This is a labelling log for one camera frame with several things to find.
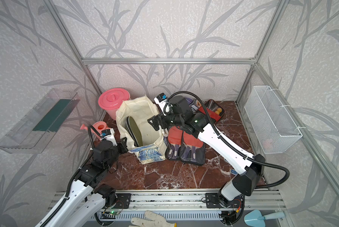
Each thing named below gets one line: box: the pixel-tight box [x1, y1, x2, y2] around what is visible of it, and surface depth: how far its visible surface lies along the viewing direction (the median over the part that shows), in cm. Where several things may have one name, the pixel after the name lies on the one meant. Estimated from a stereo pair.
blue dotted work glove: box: [229, 168, 239, 176], surface depth 86 cm
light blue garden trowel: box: [243, 209, 286, 227], surface depth 70 cm
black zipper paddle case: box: [180, 130, 206, 166], surface depth 89 cm
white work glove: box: [128, 209, 178, 227], surface depth 69 cm
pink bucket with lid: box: [98, 87, 131, 121], surface depth 99 cm
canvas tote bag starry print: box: [115, 95, 168, 165], surface depth 87 cm
